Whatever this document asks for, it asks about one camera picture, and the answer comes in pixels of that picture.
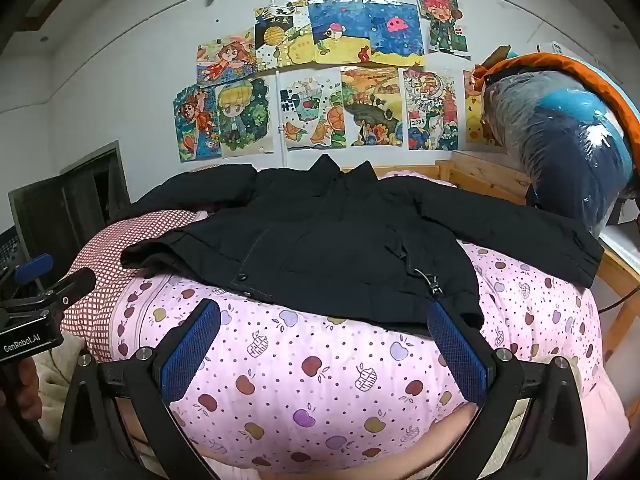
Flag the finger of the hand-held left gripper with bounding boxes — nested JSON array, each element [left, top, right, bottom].
[[44, 267, 97, 312], [14, 254, 55, 283]]

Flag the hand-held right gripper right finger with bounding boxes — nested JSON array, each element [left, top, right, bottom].
[[427, 301, 588, 480]]

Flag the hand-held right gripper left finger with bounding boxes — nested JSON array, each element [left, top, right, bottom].
[[56, 298, 222, 480]]

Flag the black jacket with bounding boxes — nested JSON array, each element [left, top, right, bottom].
[[106, 154, 605, 337]]

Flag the person's left hand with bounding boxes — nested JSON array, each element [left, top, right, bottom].
[[17, 360, 40, 411]]

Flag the red checkered pillow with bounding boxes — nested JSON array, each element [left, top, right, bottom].
[[60, 209, 211, 363]]

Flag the cream fleece cloth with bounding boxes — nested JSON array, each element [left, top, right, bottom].
[[37, 335, 101, 441]]

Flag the dark door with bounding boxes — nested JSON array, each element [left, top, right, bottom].
[[7, 141, 133, 291]]

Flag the pink apple print bedsheet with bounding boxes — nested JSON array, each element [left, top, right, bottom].
[[112, 170, 631, 471]]

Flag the pale pink cloth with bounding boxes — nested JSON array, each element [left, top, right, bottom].
[[200, 375, 632, 480]]

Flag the swimming girl drawing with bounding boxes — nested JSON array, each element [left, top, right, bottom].
[[173, 85, 221, 163]]

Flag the plastic-wrapped blue bedding bundle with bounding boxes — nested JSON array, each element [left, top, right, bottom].
[[482, 62, 636, 238]]

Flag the yellow drawing with orange creature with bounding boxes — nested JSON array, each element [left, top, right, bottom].
[[462, 70, 501, 146]]

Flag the blond child drawing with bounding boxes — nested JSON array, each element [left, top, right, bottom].
[[215, 77, 275, 157]]

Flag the red tower drawing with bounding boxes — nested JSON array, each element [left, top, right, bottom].
[[402, 69, 458, 151]]

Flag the autumn landscape drawing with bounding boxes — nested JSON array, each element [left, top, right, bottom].
[[341, 66, 403, 147]]

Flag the turtles and oranges drawing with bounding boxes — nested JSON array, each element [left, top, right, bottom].
[[278, 67, 347, 151]]

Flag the orange-haired girl drawing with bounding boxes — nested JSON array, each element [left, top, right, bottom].
[[196, 30, 258, 86]]

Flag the pink jellyfish drawing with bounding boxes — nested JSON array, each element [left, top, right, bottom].
[[367, 0, 426, 67]]

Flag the pineapple drawing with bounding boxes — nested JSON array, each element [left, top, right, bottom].
[[254, 0, 313, 71]]

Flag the red-haired figure drawing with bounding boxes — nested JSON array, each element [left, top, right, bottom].
[[415, 0, 471, 58]]

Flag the blue sea fish drawing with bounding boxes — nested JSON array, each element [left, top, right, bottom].
[[307, 0, 371, 66]]

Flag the black cable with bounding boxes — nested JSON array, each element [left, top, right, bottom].
[[597, 294, 640, 312]]

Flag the wooden bed frame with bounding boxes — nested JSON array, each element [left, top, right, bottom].
[[372, 152, 640, 386]]

